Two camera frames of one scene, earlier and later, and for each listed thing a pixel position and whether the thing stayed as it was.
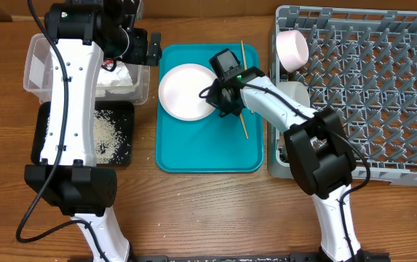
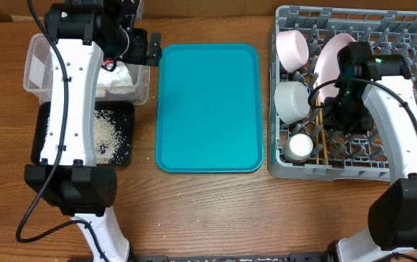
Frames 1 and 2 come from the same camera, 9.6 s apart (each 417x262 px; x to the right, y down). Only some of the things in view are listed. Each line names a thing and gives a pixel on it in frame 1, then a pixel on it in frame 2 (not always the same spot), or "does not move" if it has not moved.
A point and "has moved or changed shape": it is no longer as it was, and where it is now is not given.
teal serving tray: (211, 144) does not move
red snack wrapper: (109, 64) does not move
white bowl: (292, 49) does not move
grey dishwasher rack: (380, 70) does not move
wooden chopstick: (246, 132) has moved or changed shape
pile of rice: (108, 137) does not move
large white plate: (179, 92) to (327, 68)
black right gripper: (210, 98) to (330, 120)
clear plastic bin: (37, 75) does not move
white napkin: (118, 81) does not move
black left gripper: (139, 55) does not move
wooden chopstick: (244, 55) has moved or changed shape
